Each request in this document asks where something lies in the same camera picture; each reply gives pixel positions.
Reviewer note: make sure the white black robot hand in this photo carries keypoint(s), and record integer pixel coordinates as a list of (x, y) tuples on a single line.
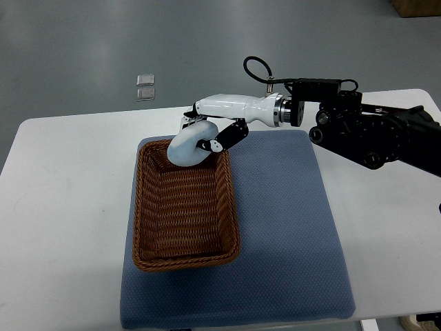
[(272, 110)]

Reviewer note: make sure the blue white plush toy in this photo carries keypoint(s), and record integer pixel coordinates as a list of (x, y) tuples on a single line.
[(183, 150)]

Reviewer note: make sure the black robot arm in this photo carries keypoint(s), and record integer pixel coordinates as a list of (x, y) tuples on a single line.
[(366, 134)]

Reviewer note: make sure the brown wicker basket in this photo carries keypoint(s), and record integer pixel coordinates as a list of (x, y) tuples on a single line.
[(183, 217)]

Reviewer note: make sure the upper clear floor plate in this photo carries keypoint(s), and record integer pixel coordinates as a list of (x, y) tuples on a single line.
[(145, 80)]

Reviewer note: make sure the blue quilted mat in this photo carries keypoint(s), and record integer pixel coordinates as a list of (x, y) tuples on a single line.
[(291, 266)]

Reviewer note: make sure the brown cardboard box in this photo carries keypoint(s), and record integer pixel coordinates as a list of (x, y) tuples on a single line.
[(417, 8)]

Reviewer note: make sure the beige shoe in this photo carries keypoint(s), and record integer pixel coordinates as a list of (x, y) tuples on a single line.
[(411, 323)]

